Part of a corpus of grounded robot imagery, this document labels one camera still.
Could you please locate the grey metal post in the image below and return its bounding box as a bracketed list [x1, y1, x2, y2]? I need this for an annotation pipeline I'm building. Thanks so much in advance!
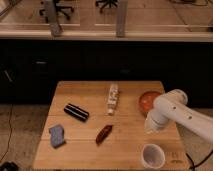
[44, 0, 62, 37]
[116, 0, 128, 37]

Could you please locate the black office chair left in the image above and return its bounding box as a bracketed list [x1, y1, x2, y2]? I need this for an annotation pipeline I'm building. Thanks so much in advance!
[39, 0, 74, 20]

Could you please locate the black floor cable right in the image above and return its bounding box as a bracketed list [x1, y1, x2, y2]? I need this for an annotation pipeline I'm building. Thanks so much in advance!
[185, 149, 213, 171]

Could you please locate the black office chair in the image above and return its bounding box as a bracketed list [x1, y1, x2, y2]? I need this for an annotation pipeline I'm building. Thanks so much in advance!
[39, 0, 74, 20]
[95, 0, 118, 13]

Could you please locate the black floor cable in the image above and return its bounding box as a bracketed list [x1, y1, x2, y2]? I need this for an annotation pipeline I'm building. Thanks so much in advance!
[0, 103, 14, 164]
[185, 149, 213, 171]

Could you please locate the orange bowl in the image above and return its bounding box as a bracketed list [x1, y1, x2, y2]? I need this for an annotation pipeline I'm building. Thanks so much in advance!
[138, 91, 160, 117]

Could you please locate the blue sponge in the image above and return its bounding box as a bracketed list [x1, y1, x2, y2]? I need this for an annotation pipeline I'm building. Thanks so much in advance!
[49, 124, 66, 148]

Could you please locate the black floor cable left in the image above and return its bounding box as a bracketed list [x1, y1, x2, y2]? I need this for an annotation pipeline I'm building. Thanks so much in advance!
[0, 103, 14, 164]

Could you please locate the white ceramic cup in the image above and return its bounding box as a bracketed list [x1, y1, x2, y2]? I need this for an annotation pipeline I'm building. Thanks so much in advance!
[141, 144, 165, 169]

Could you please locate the dark red pepper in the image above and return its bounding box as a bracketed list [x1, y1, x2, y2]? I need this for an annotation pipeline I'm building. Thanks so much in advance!
[96, 125, 113, 145]

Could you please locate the black object on floor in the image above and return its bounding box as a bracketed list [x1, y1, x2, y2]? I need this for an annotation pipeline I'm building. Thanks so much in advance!
[0, 162, 19, 171]

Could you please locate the grey metal post right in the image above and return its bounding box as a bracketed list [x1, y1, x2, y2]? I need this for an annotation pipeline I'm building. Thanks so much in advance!
[116, 0, 128, 37]

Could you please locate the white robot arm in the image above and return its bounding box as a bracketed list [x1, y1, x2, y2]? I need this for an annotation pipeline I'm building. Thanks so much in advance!
[144, 89, 213, 144]

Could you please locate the white tube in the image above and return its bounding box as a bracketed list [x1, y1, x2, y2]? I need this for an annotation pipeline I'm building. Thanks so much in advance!
[107, 84, 119, 115]

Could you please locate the black striped case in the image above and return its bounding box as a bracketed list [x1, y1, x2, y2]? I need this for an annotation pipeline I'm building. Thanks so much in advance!
[64, 103, 89, 122]

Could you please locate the black office chair right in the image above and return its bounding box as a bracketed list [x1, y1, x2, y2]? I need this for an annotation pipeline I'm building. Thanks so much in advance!
[95, 0, 118, 13]

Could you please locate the grey metal post left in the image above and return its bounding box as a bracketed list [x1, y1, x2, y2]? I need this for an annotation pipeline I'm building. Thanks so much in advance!
[44, 0, 62, 37]

